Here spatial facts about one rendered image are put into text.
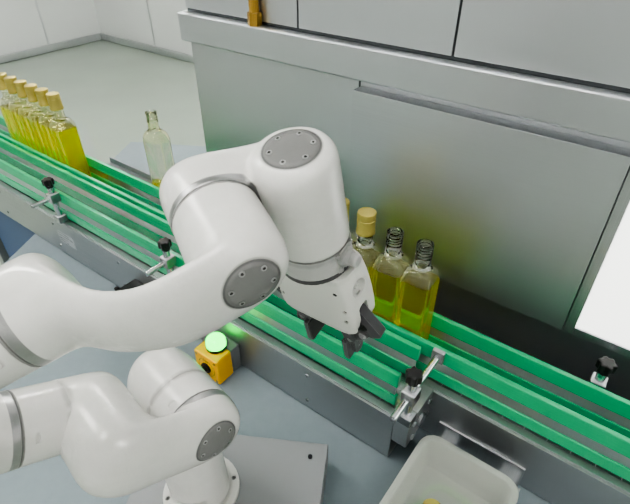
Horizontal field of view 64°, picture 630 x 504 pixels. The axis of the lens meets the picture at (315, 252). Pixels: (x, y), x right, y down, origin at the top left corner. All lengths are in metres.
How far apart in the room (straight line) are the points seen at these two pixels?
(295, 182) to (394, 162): 0.60
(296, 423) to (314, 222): 0.70
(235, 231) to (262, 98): 0.83
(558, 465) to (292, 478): 0.44
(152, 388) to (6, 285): 0.31
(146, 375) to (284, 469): 0.35
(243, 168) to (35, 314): 0.19
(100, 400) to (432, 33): 0.72
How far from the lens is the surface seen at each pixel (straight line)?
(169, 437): 0.61
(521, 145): 0.87
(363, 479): 1.01
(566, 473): 0.99
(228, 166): 0.41
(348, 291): 0.49
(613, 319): 0.98
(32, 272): 0.41
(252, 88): 1.18
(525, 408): 0.94
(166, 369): 0.69
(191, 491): 0.86
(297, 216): 0.41
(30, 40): 6.94
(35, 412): 0.63
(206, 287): 0.35
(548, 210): 0.90
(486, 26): 0.87
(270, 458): 0.96
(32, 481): 1.13
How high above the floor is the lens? 1.63
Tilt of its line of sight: 37 degrees down
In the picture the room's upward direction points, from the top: straight up
